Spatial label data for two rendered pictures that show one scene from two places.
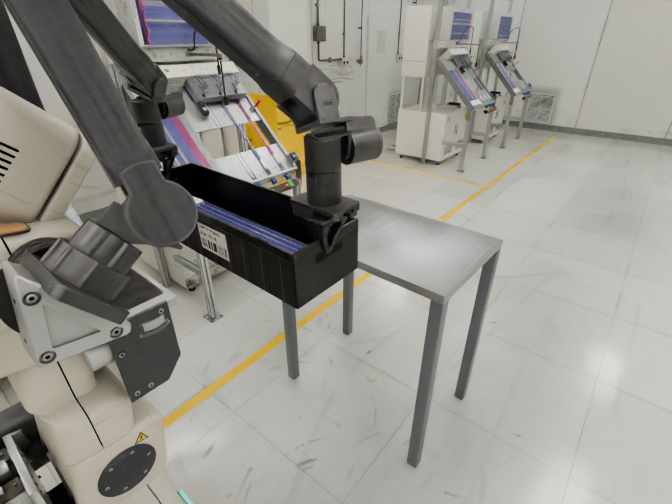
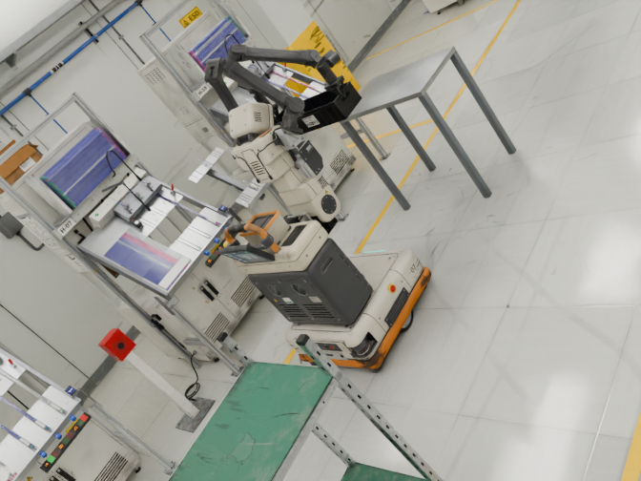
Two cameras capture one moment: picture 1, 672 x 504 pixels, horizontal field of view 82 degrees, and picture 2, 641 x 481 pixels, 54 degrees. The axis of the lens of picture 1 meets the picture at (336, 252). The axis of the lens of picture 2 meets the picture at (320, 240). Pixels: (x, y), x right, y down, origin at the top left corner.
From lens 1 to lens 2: 260 cm
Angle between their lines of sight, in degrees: 16
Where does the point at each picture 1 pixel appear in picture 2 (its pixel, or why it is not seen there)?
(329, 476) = (444, 228)
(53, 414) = (298, 186)
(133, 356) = (309, 159)
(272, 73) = (299, 59)
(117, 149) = (280, 97)
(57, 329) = (291, 139)
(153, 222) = (296, 107)
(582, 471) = (587, 139)
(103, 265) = (292, 121)
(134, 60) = not seen: hidden behind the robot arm
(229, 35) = (285, 58)
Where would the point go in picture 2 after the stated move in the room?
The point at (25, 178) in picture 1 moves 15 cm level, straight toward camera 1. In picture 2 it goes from (264, 118) to (279, 115)
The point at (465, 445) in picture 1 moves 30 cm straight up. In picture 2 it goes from (517, 171) to (493, 133)
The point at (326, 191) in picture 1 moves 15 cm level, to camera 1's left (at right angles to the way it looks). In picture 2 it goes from (331, 78) to (306, 95)
